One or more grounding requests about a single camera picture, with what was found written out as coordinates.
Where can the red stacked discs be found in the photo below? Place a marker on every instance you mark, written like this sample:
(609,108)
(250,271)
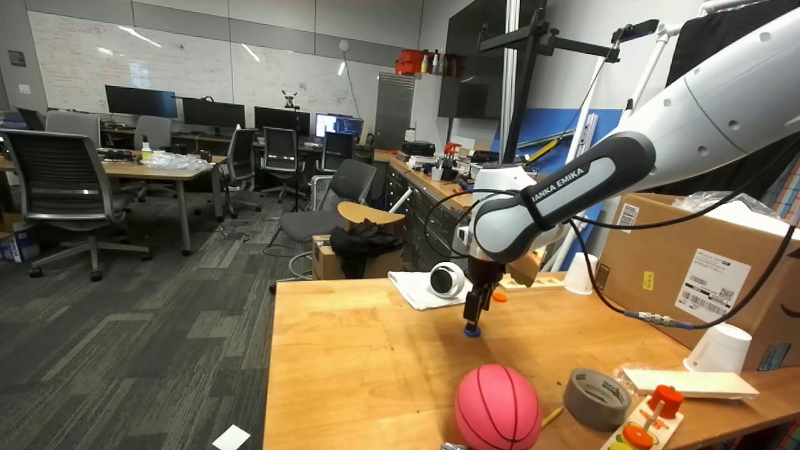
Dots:
(667,401)

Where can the office desk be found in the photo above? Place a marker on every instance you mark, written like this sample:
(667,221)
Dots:
(155,166)

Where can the pink basketball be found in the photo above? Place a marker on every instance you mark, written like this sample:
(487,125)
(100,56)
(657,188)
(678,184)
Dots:
(497,408)

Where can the wooden peg rack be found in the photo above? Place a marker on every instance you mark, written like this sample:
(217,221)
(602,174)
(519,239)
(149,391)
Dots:
(645,418)

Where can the dark office chair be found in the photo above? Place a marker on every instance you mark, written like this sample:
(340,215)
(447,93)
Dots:
(352,180)

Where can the white tripod legs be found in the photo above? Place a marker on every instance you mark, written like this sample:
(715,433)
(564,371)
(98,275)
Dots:
(582,128)

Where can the white flat tray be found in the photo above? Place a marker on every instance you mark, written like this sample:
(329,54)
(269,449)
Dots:
(723,385)

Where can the white cloth pad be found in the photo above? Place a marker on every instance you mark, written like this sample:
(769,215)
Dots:
(415,294)

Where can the white paper cup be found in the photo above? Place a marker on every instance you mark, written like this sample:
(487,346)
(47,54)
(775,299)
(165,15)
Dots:
(582,271)
(723,348)

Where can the far white paper cup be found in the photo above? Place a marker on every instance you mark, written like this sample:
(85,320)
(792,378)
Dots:
(582,271)

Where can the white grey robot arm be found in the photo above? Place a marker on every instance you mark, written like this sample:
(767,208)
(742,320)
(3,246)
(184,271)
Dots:
(728,105)

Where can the orange disc on rack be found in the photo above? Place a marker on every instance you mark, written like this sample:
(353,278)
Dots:
(638,435)

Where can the wooden slotted board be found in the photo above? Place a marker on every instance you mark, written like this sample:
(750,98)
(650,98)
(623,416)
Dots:
(539,283)

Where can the black camera stand pole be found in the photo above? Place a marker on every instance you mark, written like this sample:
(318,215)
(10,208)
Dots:
(522,46)

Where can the grey tape roll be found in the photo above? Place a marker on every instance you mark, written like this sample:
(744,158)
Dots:
(595,398)

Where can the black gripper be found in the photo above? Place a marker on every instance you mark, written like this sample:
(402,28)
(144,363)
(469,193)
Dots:
(483,278)

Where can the grey office chair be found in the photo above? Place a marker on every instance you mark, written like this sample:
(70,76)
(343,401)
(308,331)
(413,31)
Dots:
(65,186)

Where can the wooden workbench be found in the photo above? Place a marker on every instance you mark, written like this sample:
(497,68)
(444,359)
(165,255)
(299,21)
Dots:
(415,179)

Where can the near white paper cup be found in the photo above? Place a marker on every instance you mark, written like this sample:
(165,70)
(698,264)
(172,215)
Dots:
(723,348)

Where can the cardboard box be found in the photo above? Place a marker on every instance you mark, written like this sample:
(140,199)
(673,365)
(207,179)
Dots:
(727,264)

